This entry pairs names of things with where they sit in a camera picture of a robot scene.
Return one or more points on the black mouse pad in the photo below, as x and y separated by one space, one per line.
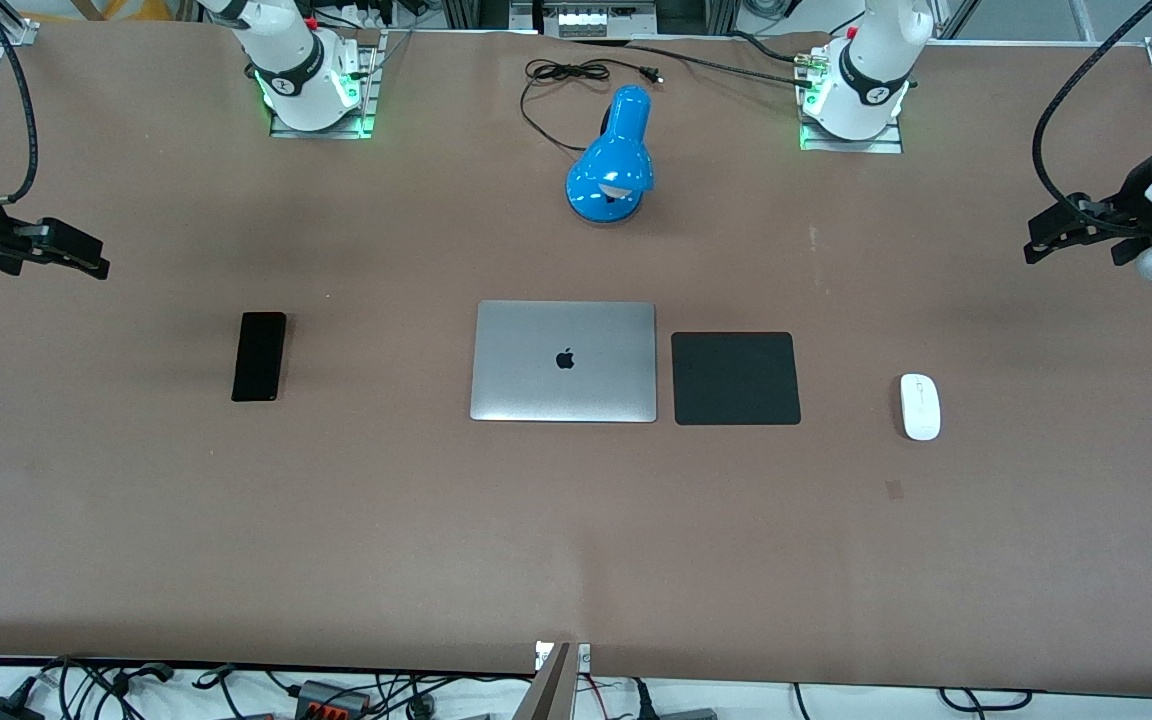
736 378

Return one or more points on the white computer mouse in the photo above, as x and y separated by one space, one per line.
921 407

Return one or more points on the white power strip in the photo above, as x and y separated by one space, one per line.
591 20

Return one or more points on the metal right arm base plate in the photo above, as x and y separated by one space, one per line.
372 90

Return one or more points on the silver closed laptop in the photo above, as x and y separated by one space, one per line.
563 385

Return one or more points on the blue desk lamp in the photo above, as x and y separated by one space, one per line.
611 165

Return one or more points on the black smartphone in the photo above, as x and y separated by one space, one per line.
259 356

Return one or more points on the black orange power adapter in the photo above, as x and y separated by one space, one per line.
331 698

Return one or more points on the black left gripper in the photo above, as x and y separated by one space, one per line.
1132 205

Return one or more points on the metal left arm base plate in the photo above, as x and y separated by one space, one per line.
851 145

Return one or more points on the metal table edge bracket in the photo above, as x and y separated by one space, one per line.
584 655

